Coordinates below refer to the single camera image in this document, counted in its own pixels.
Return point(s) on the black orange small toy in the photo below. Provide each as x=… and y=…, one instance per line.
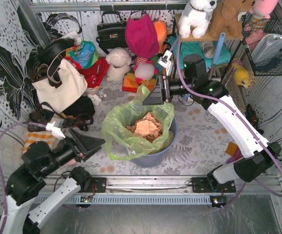
x=251, y=116

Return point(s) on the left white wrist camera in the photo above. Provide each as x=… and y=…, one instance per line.
x=55, y=129

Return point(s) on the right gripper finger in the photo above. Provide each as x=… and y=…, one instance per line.
x=159, y=89
x=153, y=99

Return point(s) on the orange white checked towel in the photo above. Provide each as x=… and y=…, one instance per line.
x=32, y=137

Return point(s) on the silver foil pouch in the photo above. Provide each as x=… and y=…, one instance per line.
x=268, y=47

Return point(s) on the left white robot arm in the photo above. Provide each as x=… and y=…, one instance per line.
x=25, y=183

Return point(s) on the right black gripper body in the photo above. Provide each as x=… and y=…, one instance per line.
x=166, y=88

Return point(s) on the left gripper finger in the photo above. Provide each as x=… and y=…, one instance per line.
x=86, y=143
x=91, y=153

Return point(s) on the magenta cloth bag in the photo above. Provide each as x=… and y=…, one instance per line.
x=141, y=37

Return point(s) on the red garment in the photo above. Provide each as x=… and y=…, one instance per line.
x=95, y=74

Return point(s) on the dark brown leather bag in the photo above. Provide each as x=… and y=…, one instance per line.
x=45, y=114

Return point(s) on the black leather handbag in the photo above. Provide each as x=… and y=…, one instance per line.
x=111, y=35

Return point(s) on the yellow plush duck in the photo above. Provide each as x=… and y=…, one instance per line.
x=241, y=75

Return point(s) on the crumpled brown printed paper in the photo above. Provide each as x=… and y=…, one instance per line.
x=148, y=128

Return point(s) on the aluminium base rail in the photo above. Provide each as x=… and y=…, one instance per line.
x=159, y=190

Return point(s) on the pink plush cylinder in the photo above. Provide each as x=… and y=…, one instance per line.
x=71, y=163

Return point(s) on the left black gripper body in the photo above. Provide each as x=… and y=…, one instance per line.
x=78, y=148

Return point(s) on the colourful patterned cloth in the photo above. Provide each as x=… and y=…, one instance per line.
x=82, y=56

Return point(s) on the green plastic trash bag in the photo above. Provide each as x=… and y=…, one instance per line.
x=121, y=144

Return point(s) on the rainbow striped cloth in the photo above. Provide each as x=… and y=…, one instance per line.
x=131, y=85

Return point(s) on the brown teddy bear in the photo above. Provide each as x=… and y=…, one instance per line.
x=228, y=14

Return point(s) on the cream canvas tote bag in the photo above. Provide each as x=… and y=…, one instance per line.
x=73, y=86

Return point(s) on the pink white plush pig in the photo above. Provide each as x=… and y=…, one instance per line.
x=144, y=69

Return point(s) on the black round hat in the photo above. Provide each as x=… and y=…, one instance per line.
x=47, y=54

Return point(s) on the white plush lamb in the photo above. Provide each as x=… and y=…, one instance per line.
x=119, y=62

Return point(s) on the white plush dog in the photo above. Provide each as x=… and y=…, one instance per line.
x=196, y=18

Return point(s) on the blue grey trash bin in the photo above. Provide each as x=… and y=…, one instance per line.
x=156, y=157

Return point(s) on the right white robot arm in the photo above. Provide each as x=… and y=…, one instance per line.
x=258, y=153

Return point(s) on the teal folded cloth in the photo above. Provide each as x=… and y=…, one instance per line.
x=188, y=48

